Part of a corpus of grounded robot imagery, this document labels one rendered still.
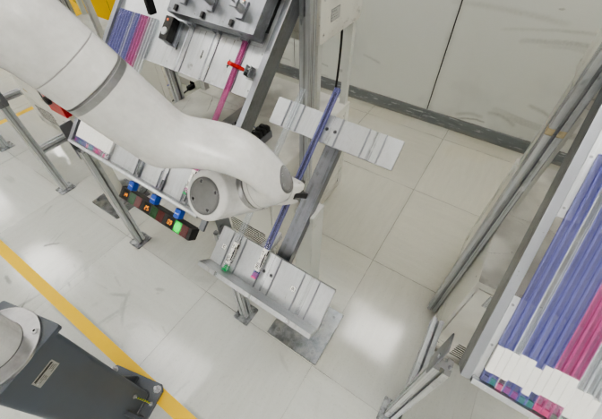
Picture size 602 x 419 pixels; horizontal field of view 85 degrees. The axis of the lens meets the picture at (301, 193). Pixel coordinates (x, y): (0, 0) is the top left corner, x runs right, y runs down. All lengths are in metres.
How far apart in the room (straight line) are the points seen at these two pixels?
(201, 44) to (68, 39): 0.77
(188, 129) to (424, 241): 1.61
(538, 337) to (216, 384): 1.16
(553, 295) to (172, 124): 0.75
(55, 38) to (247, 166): 0.25
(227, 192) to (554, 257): 0.64
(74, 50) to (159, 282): 1.49
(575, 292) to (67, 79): 0.88
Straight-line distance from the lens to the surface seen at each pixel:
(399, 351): 1.62
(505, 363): 0.86
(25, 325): 1.06
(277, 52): 1.03
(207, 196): 0.54
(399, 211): 2.02
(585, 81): 0.94
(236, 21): 1.05
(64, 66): 0.43
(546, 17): 2.41
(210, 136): 0.48
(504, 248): 1.22
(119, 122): 0.46
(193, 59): 1.17
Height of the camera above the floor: 1.50
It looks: 47 degrees down
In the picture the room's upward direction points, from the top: straight up
